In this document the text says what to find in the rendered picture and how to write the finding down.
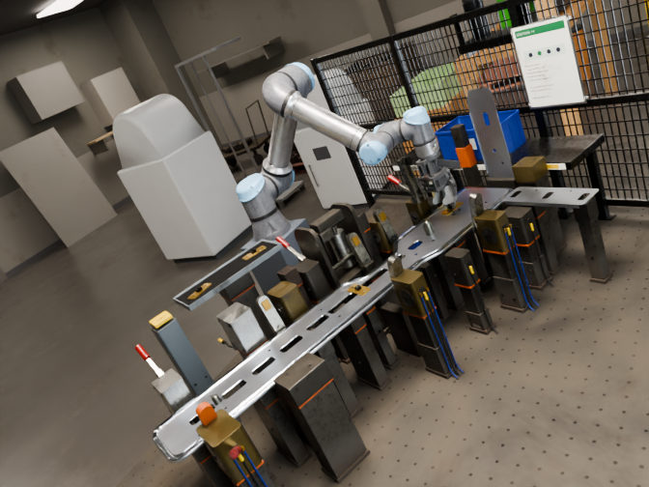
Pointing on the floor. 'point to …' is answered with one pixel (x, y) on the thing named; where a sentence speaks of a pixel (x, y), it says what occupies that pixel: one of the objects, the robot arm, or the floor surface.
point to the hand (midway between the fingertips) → (451, 204)
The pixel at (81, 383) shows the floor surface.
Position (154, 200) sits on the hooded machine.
